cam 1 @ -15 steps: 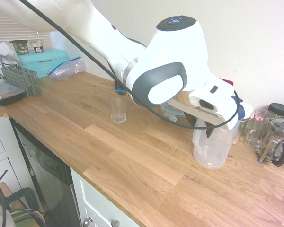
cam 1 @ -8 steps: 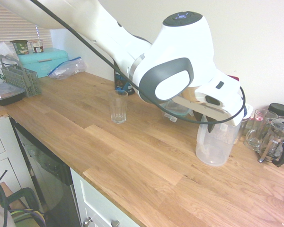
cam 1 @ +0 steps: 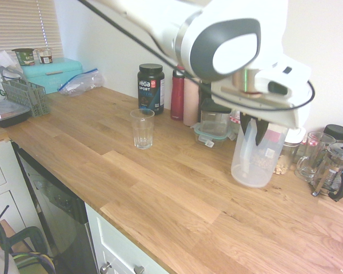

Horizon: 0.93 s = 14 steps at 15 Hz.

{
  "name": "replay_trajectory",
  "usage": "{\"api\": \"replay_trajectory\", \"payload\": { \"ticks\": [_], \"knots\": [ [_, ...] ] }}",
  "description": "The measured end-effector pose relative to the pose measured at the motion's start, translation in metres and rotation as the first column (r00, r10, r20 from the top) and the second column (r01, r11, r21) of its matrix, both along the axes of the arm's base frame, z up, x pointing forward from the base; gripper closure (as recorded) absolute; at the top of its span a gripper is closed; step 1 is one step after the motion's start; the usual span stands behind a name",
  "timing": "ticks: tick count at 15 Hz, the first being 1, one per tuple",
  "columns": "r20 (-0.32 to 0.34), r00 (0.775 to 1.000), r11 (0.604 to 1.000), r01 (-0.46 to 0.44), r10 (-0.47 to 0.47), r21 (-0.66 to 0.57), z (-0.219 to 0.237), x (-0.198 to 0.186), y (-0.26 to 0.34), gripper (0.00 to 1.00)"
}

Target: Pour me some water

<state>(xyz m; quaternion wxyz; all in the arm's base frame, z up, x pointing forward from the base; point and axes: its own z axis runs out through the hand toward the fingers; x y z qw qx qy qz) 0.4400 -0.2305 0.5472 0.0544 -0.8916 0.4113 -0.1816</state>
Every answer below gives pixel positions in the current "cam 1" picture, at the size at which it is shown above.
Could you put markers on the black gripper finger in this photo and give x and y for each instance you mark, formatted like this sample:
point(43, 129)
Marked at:
point(261, 132)
point(245, 124)

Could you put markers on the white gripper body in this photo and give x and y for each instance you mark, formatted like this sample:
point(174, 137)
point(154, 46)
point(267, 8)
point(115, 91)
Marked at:
point(274, 114)

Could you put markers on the clear plastic pitcher blue lid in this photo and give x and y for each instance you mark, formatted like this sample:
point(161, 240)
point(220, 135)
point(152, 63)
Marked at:
point(251, 171)

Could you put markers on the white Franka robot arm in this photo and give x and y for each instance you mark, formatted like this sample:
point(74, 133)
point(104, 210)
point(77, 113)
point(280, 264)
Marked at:
point(231, 42)

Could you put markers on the pink insulated water bottle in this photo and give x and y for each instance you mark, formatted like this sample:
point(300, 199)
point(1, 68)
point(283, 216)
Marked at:
point(190, 108)

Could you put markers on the red water bottle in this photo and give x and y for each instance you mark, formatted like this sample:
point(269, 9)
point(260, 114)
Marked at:
point(177, 100)

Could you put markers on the red checkered lid jar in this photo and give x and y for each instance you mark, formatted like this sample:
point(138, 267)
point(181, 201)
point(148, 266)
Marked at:
point(235, 121)

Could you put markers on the clear container black square lid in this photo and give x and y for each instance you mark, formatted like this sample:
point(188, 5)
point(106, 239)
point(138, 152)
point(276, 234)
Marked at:
point(214, 120)

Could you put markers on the glass container teal clip lid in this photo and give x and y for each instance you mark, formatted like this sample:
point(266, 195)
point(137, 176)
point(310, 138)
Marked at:
point(211, 137)

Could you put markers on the glass jar with nuts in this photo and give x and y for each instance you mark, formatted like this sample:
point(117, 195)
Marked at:
point(290, 155)

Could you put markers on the black shaker bottle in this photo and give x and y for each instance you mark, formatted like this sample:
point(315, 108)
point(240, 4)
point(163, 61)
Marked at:
point(203, 92)

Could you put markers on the clear glass mug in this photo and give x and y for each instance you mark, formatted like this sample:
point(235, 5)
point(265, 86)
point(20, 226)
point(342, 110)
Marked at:
point(308, 165)

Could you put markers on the black lid jar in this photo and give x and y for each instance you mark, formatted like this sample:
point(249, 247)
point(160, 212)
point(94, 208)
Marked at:
point(335, 131)

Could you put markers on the black Vega protein tub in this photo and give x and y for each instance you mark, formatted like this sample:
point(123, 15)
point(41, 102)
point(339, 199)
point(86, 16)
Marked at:
point(150, 88)

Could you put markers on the clear faceted drinking glass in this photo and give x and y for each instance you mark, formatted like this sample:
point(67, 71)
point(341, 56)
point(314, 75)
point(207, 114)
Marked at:
point(143, 134)

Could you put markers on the clear zip plastic bag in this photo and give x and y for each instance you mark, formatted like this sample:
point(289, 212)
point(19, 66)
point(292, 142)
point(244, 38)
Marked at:
point(80, 84)

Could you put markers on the silver cabinet knob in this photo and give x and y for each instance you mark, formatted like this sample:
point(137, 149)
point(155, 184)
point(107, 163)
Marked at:
point(139, 269)
point(105, 267)

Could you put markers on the teal bread box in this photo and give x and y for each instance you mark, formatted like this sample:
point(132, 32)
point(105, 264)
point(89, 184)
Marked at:
point(63, 74)

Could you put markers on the dark dishwasher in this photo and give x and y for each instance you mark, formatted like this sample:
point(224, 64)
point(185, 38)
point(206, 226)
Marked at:
point(54, 199)

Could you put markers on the brown small cup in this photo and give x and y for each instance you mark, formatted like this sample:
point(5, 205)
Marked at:
point(44, 56)

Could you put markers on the grey cutlery basket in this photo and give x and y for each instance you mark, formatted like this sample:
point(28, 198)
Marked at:
point(31, 100)

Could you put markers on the green oatmeal cup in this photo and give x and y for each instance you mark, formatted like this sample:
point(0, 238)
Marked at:
point(24, 57)

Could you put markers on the black food container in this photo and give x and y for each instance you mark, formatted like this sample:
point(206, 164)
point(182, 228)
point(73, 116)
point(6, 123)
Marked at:
point(5, 117)

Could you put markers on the white side cabinet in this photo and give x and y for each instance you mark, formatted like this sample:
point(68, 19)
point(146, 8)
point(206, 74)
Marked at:
point(5, 177)

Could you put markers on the white window blinds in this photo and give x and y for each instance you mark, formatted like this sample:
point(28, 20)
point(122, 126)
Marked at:
point(17, 23)

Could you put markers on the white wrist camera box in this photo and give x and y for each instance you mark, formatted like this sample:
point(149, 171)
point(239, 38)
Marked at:
point(286, 77)

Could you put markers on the dark green metal frame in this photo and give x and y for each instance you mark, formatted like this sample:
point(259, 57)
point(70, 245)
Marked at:
point(31, 229)

